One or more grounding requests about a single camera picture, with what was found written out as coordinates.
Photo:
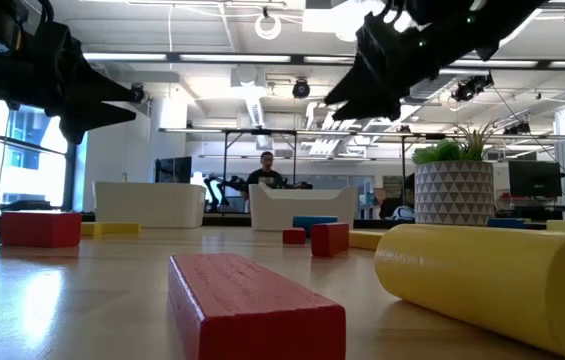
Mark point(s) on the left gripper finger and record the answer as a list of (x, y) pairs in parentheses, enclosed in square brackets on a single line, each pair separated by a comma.
[(92, 120), (102, 90)]

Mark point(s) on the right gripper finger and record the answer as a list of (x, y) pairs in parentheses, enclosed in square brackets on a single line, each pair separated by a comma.
[(357, 85), (374, 107)]

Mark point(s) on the yellow rectangular block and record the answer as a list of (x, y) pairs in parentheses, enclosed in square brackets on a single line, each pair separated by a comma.
[(112, 228)]

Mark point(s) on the wide red block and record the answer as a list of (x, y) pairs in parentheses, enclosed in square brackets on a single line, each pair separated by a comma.
[(40, 230)]

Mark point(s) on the long blue block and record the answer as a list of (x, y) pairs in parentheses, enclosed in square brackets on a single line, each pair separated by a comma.
[(314, 221)]

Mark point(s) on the long yellow block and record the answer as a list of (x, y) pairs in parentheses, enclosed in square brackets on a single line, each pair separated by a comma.
[(364, 240)]

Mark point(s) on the thin red block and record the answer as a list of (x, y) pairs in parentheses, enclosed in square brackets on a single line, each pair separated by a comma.
[(329, 240)]

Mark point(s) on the blue rectangular block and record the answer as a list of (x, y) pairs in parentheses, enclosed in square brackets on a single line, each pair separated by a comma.
[(506, 223)]

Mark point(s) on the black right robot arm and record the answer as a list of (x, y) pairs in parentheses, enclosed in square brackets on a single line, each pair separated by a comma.
[(487, 25)]

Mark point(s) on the black background robot arm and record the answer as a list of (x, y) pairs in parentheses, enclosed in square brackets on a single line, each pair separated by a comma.
[(212, 192)]

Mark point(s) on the black ceiling spotlight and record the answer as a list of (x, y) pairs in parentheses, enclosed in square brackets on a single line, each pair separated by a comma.
[(140, 92), (301, 89)]

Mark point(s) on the green succulent plant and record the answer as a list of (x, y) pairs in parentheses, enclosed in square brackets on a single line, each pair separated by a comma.
[(437, 152)]

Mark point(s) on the black ceiling track light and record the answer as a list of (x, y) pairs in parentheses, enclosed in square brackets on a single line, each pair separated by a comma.
[(472, 87)]

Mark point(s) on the black monitor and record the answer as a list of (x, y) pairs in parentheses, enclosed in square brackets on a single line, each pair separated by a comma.
[(534, 179), (173, 170)]

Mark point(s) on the white straight-rimmed plastic bin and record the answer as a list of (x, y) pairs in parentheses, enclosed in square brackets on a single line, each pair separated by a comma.
[(149, 205)]

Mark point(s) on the spiky air plant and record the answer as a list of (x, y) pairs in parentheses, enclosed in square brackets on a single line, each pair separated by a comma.
[(474, 145)]

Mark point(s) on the soccer ball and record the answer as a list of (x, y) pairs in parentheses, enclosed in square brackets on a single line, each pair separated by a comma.
[(403, 213)]

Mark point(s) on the triangle-patterned plant pot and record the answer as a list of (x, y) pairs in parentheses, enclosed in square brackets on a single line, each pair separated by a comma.
[(454, 192)]

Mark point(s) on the long overhead light bar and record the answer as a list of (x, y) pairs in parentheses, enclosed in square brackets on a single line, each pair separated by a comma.
[(234, 58)]

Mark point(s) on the person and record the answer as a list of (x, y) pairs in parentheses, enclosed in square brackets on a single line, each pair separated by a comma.
[(264, 176)]

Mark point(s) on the white curved-rim plastic bin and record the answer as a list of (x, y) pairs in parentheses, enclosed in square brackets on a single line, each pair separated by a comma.
[(282, 210)]

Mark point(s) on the yellow cylinder block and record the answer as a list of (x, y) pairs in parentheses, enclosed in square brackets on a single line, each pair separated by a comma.
[(487, 280)]

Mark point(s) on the long red rectangular block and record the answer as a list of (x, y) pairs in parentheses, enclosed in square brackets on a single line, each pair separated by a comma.
[(242, 300)]

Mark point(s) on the silver ceiling duct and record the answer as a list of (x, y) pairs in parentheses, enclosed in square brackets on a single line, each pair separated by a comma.
[(427, 87)]

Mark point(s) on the black background rig frame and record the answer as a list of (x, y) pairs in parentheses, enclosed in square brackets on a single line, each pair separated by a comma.
[(225, 165)]

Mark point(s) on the black aluminium table frame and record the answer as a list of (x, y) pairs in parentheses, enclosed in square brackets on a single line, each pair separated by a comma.
[(227, 220)]

